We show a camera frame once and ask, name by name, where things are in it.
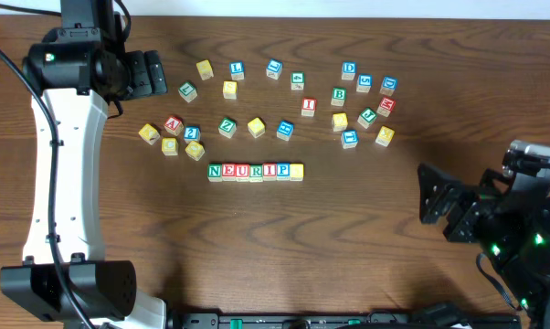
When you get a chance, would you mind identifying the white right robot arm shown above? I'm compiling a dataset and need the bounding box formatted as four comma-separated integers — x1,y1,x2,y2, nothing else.
418,164,550,328

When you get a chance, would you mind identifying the green N letter block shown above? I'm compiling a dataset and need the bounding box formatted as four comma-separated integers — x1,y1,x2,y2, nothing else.
207,164,223,182

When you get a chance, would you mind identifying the yellow block beside P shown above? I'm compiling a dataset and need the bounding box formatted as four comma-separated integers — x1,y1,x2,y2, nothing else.
332,112,348,132

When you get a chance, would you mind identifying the green R letter block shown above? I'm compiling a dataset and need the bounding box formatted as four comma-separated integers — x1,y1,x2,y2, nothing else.
249,164,263,183

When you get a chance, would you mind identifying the yellow O letter block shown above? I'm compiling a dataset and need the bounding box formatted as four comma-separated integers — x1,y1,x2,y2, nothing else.
185,141,206,161

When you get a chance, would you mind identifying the red A letter block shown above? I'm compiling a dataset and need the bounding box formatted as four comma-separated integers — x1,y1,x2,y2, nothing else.
164,116,185,136

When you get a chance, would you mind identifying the yellow K letter block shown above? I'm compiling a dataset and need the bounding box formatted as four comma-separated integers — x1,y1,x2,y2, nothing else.
375,126,395,147

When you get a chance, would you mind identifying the yellow S letter block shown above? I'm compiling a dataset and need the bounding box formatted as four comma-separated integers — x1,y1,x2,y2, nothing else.
223,80,238,100

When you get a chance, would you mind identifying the green B letter block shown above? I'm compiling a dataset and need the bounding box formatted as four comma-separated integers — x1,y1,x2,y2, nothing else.
331,87,347,107

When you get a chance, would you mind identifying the blue L block upright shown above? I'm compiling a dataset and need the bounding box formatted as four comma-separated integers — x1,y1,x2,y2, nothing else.
229,61,245,80

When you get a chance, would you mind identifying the green J letter block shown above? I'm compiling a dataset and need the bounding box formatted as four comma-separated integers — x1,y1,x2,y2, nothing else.
357,107,377,129

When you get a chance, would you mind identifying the blue 5 number block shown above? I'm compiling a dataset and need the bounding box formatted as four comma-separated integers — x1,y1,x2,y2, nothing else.
356,74,373,93

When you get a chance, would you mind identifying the blue T letter block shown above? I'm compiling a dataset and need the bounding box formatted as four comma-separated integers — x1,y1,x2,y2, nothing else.
341,130,359,149

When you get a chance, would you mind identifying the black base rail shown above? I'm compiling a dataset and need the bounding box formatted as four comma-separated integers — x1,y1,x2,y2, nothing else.
165,302,522,329

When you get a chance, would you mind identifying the blue L block tilted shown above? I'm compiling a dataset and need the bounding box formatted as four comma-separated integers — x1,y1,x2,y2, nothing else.
266,58,283,80

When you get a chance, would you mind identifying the blue H letter block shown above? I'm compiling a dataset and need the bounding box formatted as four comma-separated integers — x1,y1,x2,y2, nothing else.
276,121,294,142

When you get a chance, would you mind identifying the yellow block beside Z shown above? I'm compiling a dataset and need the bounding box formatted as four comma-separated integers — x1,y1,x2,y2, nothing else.
248,117,266,138

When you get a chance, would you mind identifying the green L letter block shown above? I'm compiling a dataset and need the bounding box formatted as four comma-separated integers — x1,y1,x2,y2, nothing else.
178,81,197,102

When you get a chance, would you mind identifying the red E letter block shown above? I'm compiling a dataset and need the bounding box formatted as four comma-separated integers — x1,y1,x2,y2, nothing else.
221,163,236,181

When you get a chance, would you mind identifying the blue 2 number block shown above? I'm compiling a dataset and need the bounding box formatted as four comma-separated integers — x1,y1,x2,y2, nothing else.
184,126,201,143

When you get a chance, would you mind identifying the blue D block upper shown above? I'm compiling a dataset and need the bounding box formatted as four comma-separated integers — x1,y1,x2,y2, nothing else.
341,61,356,80

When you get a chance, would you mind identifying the green 4 number block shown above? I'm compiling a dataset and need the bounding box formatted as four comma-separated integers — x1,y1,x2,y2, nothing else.
291,71,305,90

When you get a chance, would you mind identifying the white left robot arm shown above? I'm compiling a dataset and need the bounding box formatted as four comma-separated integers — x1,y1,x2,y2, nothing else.
0,24,173,328

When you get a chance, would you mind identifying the green Z letter block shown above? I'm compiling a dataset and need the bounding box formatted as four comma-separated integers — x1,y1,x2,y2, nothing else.
218,117,237,139

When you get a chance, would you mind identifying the yellow C letter block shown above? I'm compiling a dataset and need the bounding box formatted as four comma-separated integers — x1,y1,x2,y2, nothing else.
162,137,179,156

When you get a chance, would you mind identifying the red i block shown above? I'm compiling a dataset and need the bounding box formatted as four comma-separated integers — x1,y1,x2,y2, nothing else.
262,163,277,181
301,98,317,117

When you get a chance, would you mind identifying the red M letter block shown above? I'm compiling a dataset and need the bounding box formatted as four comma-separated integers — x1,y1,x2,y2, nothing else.
376,97,397,117

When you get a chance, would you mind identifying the blue d block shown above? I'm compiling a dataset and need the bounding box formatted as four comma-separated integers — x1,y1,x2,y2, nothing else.
379,76,398,96
341,61,356,80

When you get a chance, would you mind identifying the blue D block right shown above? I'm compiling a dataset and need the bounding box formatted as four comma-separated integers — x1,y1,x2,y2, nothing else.
379,76,398,96

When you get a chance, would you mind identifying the blue P letter block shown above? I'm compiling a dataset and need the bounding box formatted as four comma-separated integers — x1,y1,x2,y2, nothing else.
276,163,291,181

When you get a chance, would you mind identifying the red U letter block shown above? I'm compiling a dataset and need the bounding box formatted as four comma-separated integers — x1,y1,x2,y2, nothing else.
235,164,250,182

